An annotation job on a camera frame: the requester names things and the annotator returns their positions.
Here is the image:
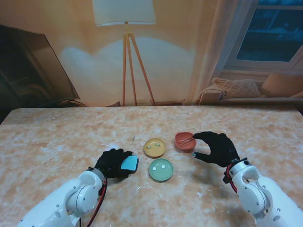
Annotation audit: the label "dark pill box blue lid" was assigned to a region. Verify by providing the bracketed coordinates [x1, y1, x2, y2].
[120, 155, 140, 175]

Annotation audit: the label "white tripod floor lamp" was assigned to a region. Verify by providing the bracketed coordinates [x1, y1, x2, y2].
[91, 0, 157, 106]

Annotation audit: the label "red-orange bowl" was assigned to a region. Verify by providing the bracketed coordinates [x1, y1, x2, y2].
[174, 132, 197, 154]

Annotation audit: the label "yellow round dish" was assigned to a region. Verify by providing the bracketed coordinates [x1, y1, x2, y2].
[143, 138, 167, 158]

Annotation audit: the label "left wrist red cable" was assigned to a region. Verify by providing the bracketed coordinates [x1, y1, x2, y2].
[86, 179, 108, 227]

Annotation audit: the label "beige sofa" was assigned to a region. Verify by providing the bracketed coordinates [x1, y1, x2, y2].
[197, 85, 303, 106]

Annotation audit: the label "green round dish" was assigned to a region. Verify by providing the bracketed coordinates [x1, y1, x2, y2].
[148, 158, 175, 183]

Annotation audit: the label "white framed window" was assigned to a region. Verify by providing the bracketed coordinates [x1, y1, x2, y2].
[222, 0, 303, 74]

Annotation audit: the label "cream knit cushion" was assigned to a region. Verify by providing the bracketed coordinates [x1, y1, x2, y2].
[211, 77, 266, 99]

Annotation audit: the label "plain orange cushion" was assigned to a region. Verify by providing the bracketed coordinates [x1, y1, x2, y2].
[261, 72, 303, 97]

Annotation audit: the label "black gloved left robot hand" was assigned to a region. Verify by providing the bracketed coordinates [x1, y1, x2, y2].
[94, 148, 134, 179]

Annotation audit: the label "right wrist red cable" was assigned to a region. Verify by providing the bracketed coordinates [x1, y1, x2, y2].
[225, 165, 239, 194]

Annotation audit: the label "metal tweezers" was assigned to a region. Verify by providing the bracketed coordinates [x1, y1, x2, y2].
[178, 137, 196, 145]

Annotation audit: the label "wrist red cable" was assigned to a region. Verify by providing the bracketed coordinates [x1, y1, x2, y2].
[86, 179, 108, 227]
[225, 165, 239, 194]

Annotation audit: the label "dark flat television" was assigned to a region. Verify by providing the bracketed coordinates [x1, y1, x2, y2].
[0, 24, 81, 106]

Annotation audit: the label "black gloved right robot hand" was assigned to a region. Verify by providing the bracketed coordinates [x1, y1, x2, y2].
[193, 131, 240, 168]

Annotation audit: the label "sheer cream curtain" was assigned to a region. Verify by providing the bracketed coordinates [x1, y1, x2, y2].
[191, 0, 260, 105]

